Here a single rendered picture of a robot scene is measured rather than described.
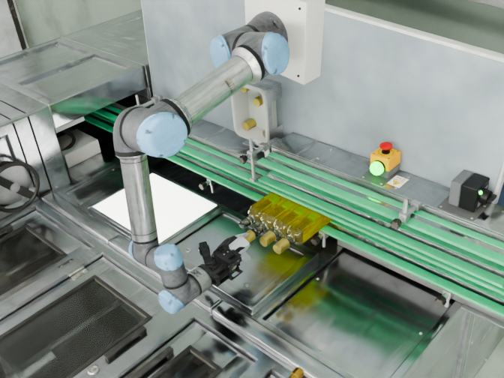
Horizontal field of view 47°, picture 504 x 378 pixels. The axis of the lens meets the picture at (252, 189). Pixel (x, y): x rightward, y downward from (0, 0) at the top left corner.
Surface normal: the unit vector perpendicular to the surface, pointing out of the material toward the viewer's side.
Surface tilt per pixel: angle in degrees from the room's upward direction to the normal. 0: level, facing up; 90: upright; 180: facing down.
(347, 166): 90
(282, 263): 90
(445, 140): 0
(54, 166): 90
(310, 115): 0
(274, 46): 93
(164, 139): 78
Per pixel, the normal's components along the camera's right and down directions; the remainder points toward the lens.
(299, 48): -0.72, 0.44
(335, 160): -0.07, -0.83
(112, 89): 0.73, 0.33
